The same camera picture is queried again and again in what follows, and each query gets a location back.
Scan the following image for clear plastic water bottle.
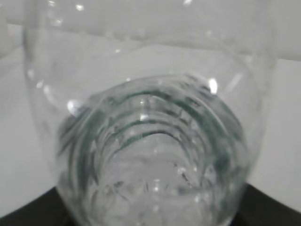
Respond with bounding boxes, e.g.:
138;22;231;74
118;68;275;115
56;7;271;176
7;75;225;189
23;0;275;226

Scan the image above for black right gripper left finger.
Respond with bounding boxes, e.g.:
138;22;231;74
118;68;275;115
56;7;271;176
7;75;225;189
0;188;76;226

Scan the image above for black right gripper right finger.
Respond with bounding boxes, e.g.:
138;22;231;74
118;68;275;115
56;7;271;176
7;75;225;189
227;183;301;226

